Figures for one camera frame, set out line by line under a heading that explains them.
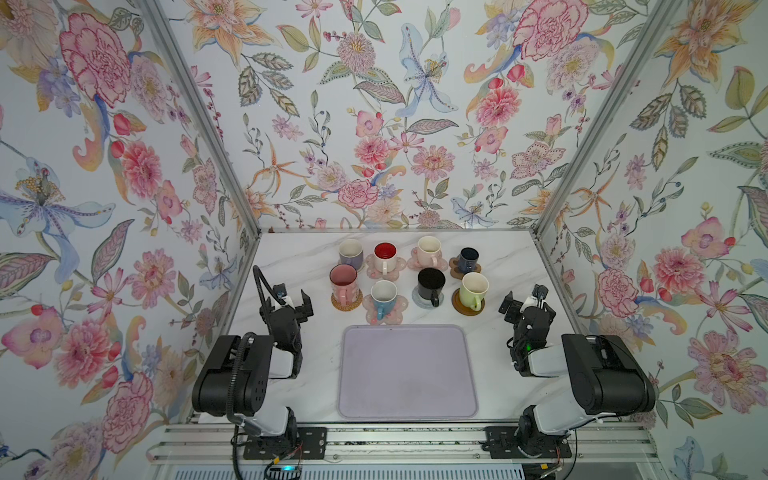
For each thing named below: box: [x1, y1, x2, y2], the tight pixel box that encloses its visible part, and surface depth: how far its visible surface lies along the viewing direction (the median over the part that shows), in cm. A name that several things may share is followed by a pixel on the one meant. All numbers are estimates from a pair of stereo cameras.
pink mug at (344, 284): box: [329, 263, 359, 307], surface depth 95 cm
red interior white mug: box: [373, 241, 398, 276], surface depth 106 cm
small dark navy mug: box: [458, 247, 480, 274], surface depth 106 cm
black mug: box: [417, 267, 446, 307], surface depth 97 cm
